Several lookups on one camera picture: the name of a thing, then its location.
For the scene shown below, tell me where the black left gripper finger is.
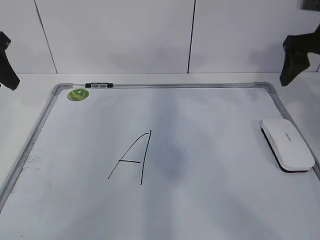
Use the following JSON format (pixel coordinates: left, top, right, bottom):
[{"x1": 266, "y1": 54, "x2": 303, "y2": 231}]
[{"x1": 0, "y1": 31, "x2": 20, "y2": 91}]

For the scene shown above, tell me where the white eraser with black felt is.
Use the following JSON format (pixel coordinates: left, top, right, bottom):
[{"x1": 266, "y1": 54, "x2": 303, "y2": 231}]
[{"x1": 261, "y1": 118, "x2": 315, "y2": 173}]

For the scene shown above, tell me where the white board with grey frame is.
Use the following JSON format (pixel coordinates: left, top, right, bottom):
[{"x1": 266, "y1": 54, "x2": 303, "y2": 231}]
[{"x1": 0, "y1": 82, "x2": 320, "y2": 240}]

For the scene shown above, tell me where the black and grey frame clip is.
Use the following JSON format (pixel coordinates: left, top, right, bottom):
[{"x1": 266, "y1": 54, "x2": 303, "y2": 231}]
[{"x1": 85, "y1": 82, "x2": 114, "y2": 89}]

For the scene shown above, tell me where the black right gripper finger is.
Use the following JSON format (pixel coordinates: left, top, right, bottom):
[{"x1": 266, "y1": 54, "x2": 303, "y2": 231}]
[{"x1": 279, "y1": 26, "x2": 320, "y2": 87}]

